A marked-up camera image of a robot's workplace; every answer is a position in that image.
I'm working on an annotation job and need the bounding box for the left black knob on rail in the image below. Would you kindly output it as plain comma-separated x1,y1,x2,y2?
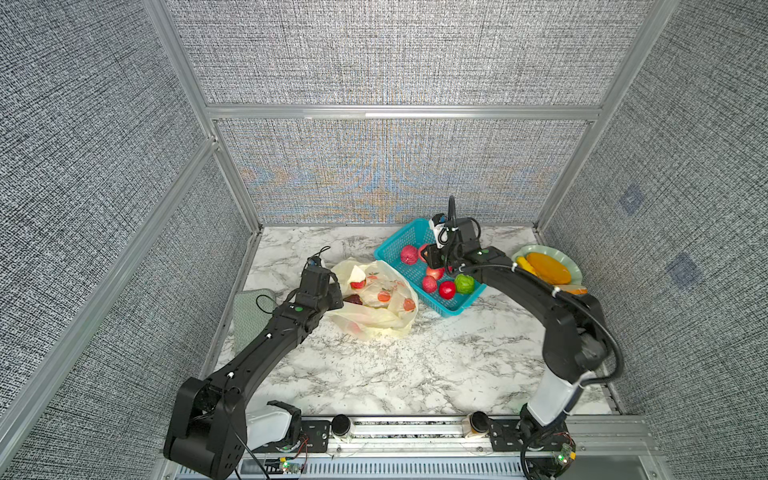
330,414,354,438

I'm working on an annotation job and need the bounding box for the aluminium front rail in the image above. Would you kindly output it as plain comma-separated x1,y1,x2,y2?
150,405,673,479

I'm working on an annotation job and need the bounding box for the translucent yellowish plastic bag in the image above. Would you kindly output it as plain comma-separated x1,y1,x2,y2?
325,258,418,340

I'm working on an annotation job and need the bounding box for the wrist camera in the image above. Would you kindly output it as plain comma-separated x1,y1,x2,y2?
305,254,325,268
429,213,455,249

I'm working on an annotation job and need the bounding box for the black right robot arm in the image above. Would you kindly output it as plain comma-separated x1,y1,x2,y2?
422,214,625,431

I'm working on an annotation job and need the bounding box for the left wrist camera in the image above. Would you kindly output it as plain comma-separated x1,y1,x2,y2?
305,254,325,268

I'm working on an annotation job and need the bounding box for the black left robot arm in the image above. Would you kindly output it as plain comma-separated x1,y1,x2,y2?
163,263,344,479

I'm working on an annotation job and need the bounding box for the pink wrinkled fruit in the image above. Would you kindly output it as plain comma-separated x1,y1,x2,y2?
400,245,419,265

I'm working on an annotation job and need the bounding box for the green waffle cloth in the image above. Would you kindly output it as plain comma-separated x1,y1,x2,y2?
232,289,277,355

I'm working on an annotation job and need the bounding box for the dark purple wrinkled fruit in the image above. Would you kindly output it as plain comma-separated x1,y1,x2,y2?
344,294,363,305

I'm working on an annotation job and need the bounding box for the round orange bread toy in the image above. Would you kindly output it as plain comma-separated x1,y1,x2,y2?
525,252,572,285

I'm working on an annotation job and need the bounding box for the red apple with stem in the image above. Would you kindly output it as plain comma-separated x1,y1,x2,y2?
421,275,438,294

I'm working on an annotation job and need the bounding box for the orange toast slice toy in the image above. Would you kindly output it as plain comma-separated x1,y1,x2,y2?
559,284,588,295

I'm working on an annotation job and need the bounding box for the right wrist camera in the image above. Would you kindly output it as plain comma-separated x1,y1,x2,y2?
429,213,455,249

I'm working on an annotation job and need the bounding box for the green apple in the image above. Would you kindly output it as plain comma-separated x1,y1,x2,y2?
454,274,475,295

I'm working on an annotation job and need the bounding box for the teal plastic basket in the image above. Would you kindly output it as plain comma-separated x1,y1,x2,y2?
374,218,486,317

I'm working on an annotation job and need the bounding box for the yellow banana toy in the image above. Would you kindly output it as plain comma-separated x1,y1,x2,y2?
516,256,539,277

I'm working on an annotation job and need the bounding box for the black knob on rail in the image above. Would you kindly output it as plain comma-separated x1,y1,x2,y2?
330,414,354,438
466,411,491,436

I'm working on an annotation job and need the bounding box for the light green scalloped plate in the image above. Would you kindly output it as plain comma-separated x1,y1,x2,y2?
512,244,583,285

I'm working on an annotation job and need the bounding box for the right black knob on rail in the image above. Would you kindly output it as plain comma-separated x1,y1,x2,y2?
466,411,491,436

